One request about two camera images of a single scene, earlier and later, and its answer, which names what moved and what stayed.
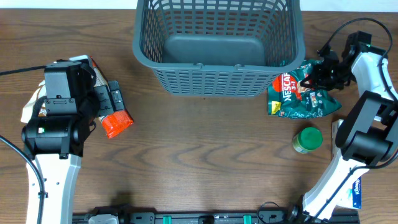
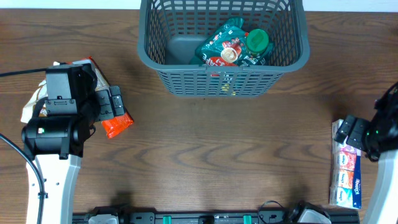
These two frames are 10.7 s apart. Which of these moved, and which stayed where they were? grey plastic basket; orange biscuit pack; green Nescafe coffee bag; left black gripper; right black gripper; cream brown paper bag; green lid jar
Moved: green lid jar; green Nescafe coffee bag; right black gripper
Stayed: cream brown paper bag; left black gripper; grey plastic basket; orange biscuit pack
